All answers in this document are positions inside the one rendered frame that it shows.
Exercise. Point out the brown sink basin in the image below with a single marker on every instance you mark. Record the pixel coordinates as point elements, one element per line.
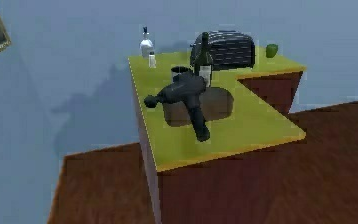
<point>218,103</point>

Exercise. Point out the black cup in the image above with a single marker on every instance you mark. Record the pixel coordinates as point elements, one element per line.
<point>179,70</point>

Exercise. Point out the white salt shaker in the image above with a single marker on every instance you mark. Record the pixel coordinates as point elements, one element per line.
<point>152,61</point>

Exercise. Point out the dark green wine bottle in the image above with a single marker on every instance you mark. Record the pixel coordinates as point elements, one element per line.
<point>203,58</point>

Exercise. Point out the brown cabinet with green worktop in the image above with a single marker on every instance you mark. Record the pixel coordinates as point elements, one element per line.
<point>253,123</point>

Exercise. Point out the green apple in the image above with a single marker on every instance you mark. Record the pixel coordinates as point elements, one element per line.
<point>271,51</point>

